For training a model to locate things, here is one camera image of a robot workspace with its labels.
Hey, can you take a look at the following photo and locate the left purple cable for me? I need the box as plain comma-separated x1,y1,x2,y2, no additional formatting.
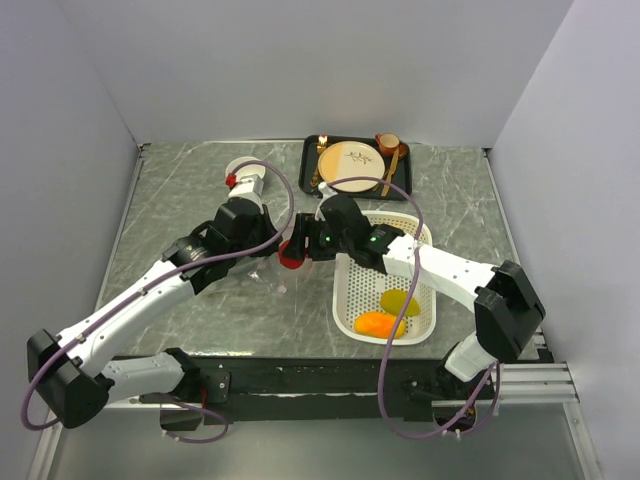
20,159,295,445

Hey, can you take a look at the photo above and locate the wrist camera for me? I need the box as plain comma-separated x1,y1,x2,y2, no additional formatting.
225,167,265,205
317,182,338,201

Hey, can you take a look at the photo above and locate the black serving tray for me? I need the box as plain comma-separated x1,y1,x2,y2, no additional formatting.
298,135,412,196

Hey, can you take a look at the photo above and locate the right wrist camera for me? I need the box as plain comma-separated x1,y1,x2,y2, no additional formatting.
317,182,338,201

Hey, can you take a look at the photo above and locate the clear zip top bag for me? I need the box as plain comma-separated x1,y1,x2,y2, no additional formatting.
211,254,313,295

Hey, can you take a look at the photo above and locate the gold knife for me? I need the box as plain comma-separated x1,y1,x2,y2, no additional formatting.
381,146,400,197

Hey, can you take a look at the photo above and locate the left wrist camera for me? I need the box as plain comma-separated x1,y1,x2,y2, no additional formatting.
225,167,265,205

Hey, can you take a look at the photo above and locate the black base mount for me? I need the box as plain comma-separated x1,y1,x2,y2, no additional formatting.
169,356,479,423

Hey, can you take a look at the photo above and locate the orange mango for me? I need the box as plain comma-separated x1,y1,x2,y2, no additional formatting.
353,311,397,340

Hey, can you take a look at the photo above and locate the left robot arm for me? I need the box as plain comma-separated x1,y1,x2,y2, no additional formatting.
27,198,282,429

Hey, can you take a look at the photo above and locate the white and brown bowl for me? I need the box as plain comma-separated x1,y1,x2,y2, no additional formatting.
225,156,266,188

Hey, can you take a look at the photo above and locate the purple cable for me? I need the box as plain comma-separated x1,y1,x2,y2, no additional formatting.
327,177,501,441
20,159,295,445

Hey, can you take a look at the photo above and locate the yellow-green mango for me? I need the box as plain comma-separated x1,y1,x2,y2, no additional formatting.
379,289,421,317

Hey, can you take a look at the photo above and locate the white plastic basket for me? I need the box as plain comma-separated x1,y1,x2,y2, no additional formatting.
332,210,439,347

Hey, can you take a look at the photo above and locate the red strawberry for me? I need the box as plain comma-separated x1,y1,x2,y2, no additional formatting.
278,240,305,270

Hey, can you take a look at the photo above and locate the aluminium rail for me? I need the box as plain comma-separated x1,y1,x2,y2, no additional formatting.
48,364,581,412

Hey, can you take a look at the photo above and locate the small brown cup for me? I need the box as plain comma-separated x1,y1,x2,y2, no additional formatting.
375,133,401,156

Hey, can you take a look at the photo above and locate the gold fork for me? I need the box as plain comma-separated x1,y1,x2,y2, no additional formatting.
310,135,328,188

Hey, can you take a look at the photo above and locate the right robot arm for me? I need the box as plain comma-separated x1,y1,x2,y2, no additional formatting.
281,194,546,398

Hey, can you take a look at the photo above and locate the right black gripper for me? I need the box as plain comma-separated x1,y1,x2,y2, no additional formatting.
282,213,352,262

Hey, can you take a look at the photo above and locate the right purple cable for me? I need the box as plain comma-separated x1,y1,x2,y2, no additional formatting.
327,177,501,441

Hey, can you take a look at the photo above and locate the cream and peach plate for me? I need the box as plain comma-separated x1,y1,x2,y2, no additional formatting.
318,141,385,193

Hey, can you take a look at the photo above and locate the gold spoon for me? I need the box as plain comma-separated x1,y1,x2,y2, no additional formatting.
384,142,409,182

